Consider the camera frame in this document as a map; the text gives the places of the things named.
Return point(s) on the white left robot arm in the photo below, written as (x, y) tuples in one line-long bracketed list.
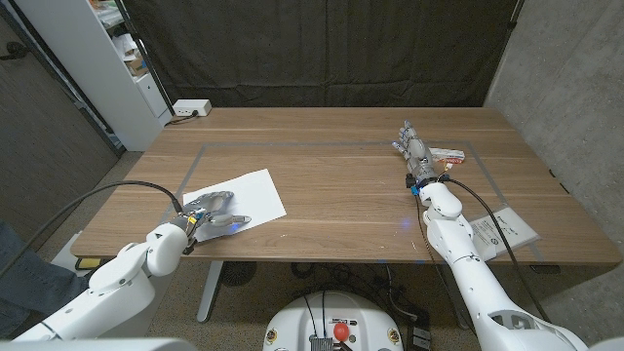
[(107, 292)]

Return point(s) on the white power strip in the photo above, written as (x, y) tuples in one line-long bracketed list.
[(191, 107)]

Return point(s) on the small red white packet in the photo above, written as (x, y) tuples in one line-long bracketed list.
[(449, 155)]

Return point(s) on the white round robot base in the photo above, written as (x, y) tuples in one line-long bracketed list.
[(302, 322)]

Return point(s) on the printed white paper sheet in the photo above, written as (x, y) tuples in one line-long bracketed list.
[(524, 229)]

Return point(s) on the black round floor grille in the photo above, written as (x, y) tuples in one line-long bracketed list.
[(237, 273)]

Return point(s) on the red emergency stop button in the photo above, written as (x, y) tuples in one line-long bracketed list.
[(341, 331)]

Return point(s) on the white shelf cabinet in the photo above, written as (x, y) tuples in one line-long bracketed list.
[(83, 53)]

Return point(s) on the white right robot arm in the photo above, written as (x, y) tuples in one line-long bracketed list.
[(473, 278)]

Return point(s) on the black stand pole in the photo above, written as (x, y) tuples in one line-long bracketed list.
[(146, 61)]

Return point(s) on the black floor power strip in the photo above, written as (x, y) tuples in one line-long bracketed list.
[(419, 336)]

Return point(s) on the black curtain backdrop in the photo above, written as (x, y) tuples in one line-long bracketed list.
[(322, 49)]

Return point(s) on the grey metal table leg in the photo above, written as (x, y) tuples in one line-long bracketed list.
[(456, 312), (208, 292)]

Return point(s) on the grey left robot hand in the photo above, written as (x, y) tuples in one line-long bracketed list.
[(209, 214)]

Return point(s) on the person leg in jeans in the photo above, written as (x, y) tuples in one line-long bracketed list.
[(29, 287)]

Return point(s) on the yellow flat object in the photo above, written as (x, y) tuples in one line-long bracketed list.
[(89, 263)]

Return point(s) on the small cardboard box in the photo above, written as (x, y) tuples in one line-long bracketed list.
[(136, 66)]

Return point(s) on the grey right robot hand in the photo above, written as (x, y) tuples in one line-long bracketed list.
[(418, 153)]

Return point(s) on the grey finned metal block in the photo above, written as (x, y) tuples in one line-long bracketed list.
[(321, 344)]

